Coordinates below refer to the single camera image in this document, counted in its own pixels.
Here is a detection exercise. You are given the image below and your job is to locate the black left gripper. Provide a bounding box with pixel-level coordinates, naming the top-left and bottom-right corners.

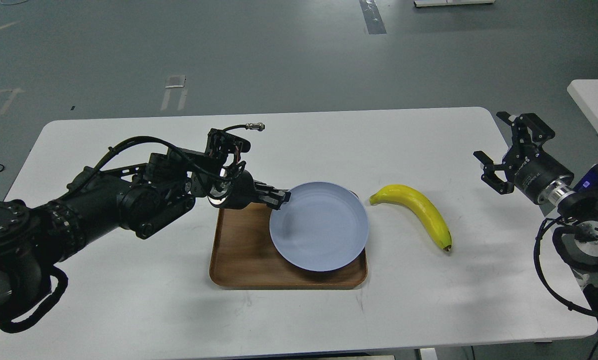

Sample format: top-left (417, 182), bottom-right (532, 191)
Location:
top-left (209, 170), bottom-right (291, 210)

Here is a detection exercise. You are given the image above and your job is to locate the light blue plate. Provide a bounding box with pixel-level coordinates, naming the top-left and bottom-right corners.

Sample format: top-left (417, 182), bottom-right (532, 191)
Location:
top-left (269, 181), bottom-right (370, 272)

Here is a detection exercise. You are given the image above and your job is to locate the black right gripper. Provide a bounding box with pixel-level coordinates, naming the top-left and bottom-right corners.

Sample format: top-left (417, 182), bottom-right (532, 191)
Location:
top-left (473, 111), bottom-right (574, 205)

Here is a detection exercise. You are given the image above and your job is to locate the yellow banana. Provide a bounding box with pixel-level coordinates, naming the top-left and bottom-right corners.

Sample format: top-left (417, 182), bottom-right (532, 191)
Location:
top-left (369, 184), bottom-right (453, 253)

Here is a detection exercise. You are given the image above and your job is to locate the white object on floor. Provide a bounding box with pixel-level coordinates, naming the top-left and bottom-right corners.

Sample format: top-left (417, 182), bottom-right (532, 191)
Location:
top-left (413, 0), bottom-right (497, 8)

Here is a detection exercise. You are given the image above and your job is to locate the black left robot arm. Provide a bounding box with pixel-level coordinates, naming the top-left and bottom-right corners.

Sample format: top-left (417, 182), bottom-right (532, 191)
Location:
top-left (0, 123), bottom-right (291, 334)

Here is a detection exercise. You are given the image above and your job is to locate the brown wooden tray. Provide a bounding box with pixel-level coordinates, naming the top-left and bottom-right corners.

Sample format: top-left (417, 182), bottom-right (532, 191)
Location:
top-left (209, 203), bottom-right (368, 290)

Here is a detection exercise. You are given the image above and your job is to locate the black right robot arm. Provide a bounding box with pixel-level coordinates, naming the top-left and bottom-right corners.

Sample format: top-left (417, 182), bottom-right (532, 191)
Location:
top-left (473, 111), bottom-right (598, 319)

